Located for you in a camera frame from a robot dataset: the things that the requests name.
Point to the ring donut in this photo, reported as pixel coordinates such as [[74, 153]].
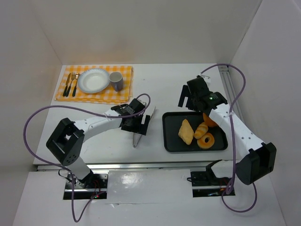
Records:
[[206, 141]]

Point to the large round sugared bun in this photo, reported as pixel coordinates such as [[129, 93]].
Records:
[[209, 122]]

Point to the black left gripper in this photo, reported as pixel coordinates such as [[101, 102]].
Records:
[[137, 127]]

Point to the white ceramic bowl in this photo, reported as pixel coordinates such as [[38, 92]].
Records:
[[93, 80]]

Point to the metal tongs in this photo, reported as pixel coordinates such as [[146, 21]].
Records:
[[137, 137]]

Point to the purple mug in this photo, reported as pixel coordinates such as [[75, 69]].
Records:
[[116, 81]]

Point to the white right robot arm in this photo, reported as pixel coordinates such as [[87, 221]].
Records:
[[257, 157]]

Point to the black plastic tray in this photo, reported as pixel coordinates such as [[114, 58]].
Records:
[[172, 122]]

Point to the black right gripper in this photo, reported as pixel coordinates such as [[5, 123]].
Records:
[[191, 97]]

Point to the aluminium front rail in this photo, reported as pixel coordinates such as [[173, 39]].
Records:
[[149, 166]]

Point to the striped bread roll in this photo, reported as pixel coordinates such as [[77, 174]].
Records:
[[201, 130]]

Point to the pointed croissant bread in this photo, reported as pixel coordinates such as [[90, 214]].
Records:
[[186, 133]]

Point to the green handled knife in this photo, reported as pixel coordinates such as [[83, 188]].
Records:
[[66, 84]]

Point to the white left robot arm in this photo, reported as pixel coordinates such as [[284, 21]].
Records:
[[65, 143]]

